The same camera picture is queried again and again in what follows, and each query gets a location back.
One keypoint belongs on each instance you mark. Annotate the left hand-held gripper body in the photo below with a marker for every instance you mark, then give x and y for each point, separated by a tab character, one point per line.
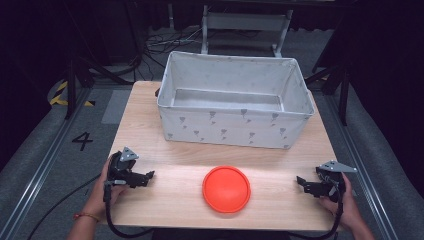
120	166

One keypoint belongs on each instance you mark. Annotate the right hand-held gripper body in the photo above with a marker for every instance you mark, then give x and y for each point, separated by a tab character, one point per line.
331	181

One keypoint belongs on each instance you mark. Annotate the red round flying disc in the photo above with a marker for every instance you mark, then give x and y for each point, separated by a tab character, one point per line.
226	189

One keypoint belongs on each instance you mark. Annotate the white fabric storage box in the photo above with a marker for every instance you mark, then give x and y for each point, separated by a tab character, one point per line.
230	128

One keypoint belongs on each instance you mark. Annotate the person's right hand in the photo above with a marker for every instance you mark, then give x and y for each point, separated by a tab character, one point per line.
350	208

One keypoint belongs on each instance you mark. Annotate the person's left hand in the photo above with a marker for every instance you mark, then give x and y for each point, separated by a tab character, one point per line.
100	200

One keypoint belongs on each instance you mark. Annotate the black tripod stand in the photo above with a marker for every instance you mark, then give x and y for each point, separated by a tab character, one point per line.
78	71
343	90

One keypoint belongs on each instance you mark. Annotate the yellow and black floor tape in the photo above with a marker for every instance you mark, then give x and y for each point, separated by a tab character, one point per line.
58	96

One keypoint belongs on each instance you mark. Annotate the metal floor rail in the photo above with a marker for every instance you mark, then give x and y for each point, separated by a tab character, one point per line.
363	166
36	176

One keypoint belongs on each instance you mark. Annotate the grey metal stand frame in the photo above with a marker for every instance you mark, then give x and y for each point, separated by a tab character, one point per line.
245	21

